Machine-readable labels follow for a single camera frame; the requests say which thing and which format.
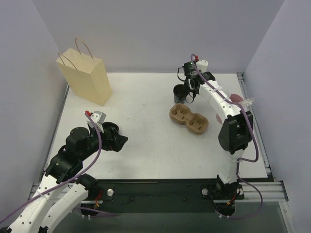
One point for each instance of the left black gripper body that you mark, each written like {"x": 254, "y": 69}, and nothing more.
{"x": 113, "y": 139}

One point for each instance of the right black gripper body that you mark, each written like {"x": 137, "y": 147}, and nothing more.
{"x": 192, "y": 82}

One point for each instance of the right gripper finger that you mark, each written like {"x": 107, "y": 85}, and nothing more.
{"x": 185, "y": 88}
{"x": 192, "y": 94}

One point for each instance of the dark translucent cup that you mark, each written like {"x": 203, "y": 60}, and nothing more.
{"x": 178, "y": 94}

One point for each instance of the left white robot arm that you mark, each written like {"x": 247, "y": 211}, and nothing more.
{"x": 65, "y": 182}

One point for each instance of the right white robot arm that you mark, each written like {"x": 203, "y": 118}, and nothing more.
{"x": 236, "y": 136}

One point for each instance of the stack of black cup lids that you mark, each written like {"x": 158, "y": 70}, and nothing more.
{"x": 110, "y": 125}

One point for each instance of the brown cardboard cup carrier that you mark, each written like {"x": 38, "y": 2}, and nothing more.
{"x": 194, "y": 122}

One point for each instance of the pink cylindrical utensil holder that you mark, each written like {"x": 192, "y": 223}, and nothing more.
{"x": 234, "y": 98}

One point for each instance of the white plastic cutlery piece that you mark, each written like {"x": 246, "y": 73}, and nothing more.
{"x": 246, "y": 102}

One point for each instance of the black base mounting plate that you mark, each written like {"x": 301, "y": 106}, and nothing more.
{"x": 124, "y": 205}

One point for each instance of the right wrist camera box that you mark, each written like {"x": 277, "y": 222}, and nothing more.
{"x": 189, "y": 69}

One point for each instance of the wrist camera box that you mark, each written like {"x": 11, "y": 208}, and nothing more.
{"x": 99, "y": 116}
{"x": 189, "y": 69}

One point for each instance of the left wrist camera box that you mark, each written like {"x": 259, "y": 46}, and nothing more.
{"x": 99, "y": 116}

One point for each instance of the beige paper bag with handles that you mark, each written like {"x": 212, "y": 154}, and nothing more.
{"x": 86, "y": 75}

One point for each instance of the aluminium frame rail front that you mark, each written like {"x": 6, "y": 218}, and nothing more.
{"x": 273, "y": 192}

